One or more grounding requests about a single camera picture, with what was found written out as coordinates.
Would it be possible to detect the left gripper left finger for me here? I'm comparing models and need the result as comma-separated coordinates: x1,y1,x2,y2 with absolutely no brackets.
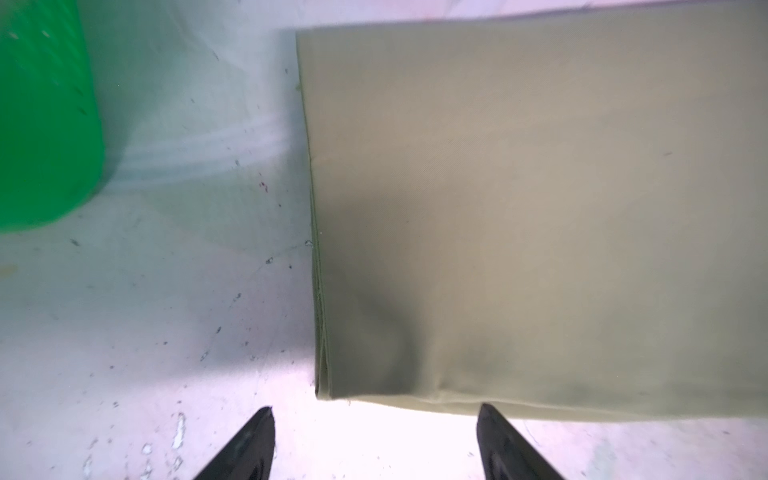
194,406,276,480

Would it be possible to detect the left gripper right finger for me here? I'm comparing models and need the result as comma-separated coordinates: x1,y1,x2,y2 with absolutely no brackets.
476,403,564,480

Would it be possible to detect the olive khaki skirt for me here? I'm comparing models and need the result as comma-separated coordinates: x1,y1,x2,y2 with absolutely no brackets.
297,1,767,421

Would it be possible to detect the green plastic basket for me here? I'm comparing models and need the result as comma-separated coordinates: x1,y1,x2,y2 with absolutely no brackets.
1,1,105,232

